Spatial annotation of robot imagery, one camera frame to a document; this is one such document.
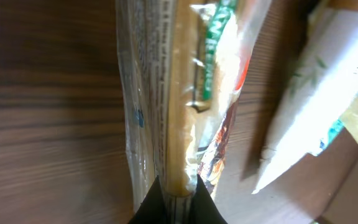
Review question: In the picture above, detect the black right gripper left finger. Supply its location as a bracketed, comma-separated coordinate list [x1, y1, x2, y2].
[129, 177, 167, 224]

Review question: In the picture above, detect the white bamboo print tube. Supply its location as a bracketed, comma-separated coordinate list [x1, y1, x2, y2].
[253, 8, 358, 194]

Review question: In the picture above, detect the orange cracker package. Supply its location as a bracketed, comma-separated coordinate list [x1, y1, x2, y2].
[116, 0, 270, 223]

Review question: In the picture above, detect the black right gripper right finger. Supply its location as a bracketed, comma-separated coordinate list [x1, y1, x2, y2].
[190, 175, 227, 224]

